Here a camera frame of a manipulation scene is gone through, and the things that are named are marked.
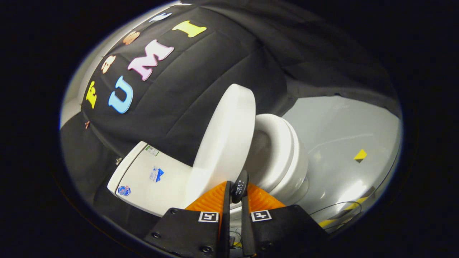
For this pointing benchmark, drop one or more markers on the white toilet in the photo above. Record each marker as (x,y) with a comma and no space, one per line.
(143,179)

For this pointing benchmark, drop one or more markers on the black backdrop cloth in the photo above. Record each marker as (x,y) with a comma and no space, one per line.
(200,82)

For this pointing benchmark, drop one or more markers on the yellow floor tape square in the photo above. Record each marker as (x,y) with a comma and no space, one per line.
(360,154)

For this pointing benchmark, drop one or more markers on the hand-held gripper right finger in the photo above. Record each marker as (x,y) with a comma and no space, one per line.
(245,229)

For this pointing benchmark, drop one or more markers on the white toilet seat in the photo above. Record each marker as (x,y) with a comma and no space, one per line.
(278,150)

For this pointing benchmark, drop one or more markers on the yellow black striped floor tape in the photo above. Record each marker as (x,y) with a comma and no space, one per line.
(353,206)

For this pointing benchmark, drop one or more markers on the white toilet lid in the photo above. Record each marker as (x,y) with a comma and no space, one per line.
(224,143)

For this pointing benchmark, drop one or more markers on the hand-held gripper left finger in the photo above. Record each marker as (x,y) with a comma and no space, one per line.
(226,222)

